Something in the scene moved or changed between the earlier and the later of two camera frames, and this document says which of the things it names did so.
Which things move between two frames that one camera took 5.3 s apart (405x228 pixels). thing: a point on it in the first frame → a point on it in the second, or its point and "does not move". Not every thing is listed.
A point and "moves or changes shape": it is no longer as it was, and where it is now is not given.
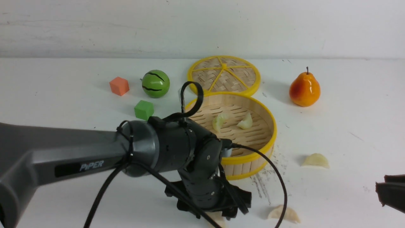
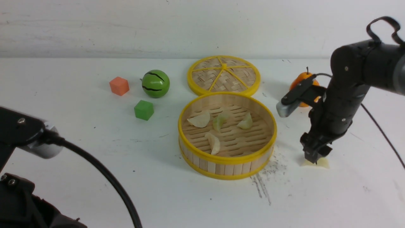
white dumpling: x=289 y=214 → x=201 y=121
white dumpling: x=316 y=159 does not move
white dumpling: x=217 y=217 moves or changes shape
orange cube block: x=119 y=86 does not move
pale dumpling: x=247 y=123 does not move
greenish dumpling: x=218 y=121 does not move
